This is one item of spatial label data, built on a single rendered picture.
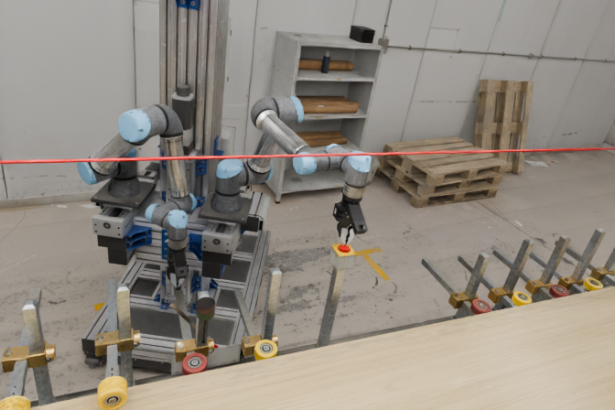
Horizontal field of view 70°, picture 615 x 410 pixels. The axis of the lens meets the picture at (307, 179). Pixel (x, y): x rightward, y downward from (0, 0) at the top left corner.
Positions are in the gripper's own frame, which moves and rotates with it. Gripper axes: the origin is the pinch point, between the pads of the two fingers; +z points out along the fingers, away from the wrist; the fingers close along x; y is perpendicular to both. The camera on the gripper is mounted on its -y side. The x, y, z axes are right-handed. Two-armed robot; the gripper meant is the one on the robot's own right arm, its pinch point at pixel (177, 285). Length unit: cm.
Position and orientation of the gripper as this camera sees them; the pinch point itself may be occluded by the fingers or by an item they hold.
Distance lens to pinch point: 202.6
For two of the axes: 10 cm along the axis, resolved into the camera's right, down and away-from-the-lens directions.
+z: -1.4, 8.9, 4.4
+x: -9.2, 0.4, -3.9
